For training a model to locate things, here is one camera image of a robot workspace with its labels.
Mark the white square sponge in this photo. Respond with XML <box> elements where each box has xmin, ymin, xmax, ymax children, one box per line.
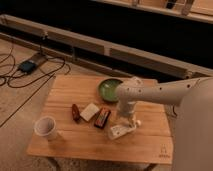
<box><xmin>80</xmin><ymin>103</ymin><xmax>99</xmax><ymax>121</ymax></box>

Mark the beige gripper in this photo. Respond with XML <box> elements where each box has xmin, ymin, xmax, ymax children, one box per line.
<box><xmin>117</xmin><ymin>101</ymin><xmax>136</xmax><ymax>127</ymax></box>

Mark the black floor cable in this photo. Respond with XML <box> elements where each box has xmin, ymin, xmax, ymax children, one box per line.
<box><xmin>0</xmin><ymin>39</ymin><xmax>72</xmax><ymax>128</ymax></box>

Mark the black power adapter box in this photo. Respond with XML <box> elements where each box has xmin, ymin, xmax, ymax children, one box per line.
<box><xmin>18</xmin><ymin>61</ymin><xmax>36</xmax><ymax>73</ymax></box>

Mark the wooden table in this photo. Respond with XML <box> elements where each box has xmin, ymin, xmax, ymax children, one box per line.
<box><xmin>27</xmin><ymin>75</ymin><xmax>173</xmax><ymax>164</ymax></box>

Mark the white plastic bottle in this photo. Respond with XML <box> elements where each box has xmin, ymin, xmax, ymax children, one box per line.
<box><xmin>108</xmin><ymin>120</ymin><xmax>141</xmax><ymax>140</ymax></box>

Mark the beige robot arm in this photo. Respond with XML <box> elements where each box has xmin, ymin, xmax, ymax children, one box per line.
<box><xmin>116</xmin><ymin>77</ymin><xmax>213</xmax><ymax>171</ymax></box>

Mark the dark chocolate bar packet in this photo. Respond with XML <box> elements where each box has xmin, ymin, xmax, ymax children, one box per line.
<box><xmin>94</xmin><ymin>108</ymin><xmax>111</xmax><ymax>129</ymax></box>

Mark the white paper cup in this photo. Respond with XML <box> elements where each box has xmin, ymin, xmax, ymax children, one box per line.
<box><xmin>34</xmin><ymin>116</ymin><xmax>58</xmax><ymax>141</ymax></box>

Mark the green ceramic bowl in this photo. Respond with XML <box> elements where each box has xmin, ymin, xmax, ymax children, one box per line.
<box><xmin>98</xmin><ymin>78</ymin><xmax>122</xmax><ymax>103</ymax></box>

